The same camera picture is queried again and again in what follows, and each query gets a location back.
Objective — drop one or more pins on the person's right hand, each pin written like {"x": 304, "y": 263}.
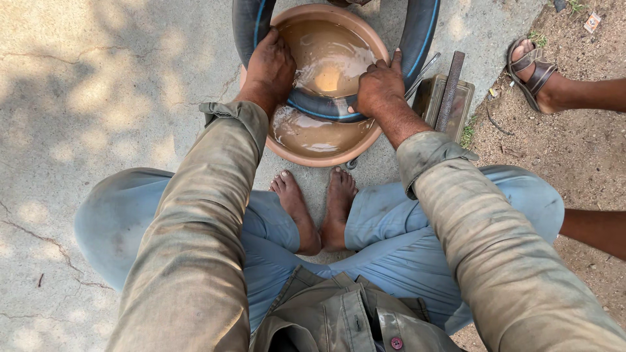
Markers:
{"x": 380, "y": 90}

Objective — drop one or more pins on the khaki work shirt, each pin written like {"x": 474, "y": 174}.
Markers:
{"x": 332, "y": 313}

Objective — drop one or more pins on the flat metal tyre lever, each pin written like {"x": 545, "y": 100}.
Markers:
{"x": 424, "y": 72}

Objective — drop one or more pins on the small dark stone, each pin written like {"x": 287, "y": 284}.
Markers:
{"x": 560, "y": 4}

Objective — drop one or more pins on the small dark metal valve part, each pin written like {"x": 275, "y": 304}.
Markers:
{"x": 351, "y": 164}

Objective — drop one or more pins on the person's right foot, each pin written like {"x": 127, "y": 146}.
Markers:
{"x": 337, "y": 210}

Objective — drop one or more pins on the long dark metal rasp file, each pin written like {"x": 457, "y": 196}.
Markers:
{"x": 451, "y": 88}

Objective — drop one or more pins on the light blue trousers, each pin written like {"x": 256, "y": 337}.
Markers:
{"x": 391, "y": 254}

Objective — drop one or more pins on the dirty rectangular metal tin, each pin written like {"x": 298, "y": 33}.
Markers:
{"x": 462, "y": 105}

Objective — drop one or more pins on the person's left fingers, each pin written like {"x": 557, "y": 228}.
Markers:
{"x": 274, "y": 43}

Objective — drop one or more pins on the person's left hand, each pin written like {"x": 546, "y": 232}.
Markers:
{"x": 269, "y": 68}

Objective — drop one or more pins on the person's left foot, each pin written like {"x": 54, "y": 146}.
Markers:
{"x": 296, "y": 210}

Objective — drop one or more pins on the brown leather sandal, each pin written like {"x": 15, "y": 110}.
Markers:
{"x": 537, "y": 73}

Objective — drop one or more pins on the small white orange paper packet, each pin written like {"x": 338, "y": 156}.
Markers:
{"x": 592, "y": 22}

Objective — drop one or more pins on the black blue-striped rubber tube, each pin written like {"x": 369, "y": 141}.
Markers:
{"x": 421, "y": 39}

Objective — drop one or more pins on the terracotta plastic basin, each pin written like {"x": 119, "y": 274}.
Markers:
{"x": 320, "y": 161}

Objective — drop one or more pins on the muddy brown water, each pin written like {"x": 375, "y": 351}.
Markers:
{"x": 332, "y": 58}

